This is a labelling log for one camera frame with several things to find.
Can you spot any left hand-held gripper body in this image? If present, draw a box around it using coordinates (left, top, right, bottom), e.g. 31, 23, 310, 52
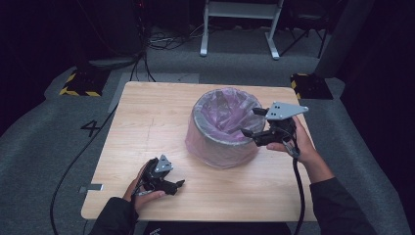
140, 154, 179, 196

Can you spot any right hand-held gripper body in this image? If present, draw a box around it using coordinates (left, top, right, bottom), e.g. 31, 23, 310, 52
254, 101, 309, 149

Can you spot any pink plastic bag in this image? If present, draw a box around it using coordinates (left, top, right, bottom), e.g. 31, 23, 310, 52
184, 86, 267, 169

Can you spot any person's left hand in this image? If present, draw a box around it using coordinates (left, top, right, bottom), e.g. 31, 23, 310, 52
122, 162, 166, 213

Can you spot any person's right hand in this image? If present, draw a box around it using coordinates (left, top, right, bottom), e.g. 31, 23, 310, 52
265, 116, 320, 166

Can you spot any black yellow striped base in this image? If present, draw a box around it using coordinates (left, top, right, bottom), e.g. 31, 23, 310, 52
59, 68, 111, 98
290, 72, 335, 101

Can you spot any grey tape strip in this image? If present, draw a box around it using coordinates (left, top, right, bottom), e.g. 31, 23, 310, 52
78, 183, 105, 194

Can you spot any black folding stand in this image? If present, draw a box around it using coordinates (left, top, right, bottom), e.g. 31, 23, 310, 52
278, 0, 331, 60

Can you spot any grey pillar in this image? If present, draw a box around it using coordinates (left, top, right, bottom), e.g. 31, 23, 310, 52
313, 0, 376, 79

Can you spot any grey flat stand base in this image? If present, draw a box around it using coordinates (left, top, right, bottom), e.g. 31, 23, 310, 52
87, 56, 142, 71

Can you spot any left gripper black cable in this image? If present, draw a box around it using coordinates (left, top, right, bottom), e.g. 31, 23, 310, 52
129, 177, 146, 229

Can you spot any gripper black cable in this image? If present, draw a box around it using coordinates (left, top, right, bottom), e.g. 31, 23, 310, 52
283, 140, 307, 235
129, 177, 146, 229

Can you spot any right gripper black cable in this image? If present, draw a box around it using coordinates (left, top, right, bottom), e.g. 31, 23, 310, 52
283, 140, 307, 235

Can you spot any white metal stand frame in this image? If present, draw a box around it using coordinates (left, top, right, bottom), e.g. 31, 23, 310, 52
199, 0, 285, 61

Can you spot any long black floor cable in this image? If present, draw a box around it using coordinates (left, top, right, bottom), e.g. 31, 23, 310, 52
48, 104, 119, 235

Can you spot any bundle of black cables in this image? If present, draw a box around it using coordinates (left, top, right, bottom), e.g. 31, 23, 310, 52
128, 23, 206, 82

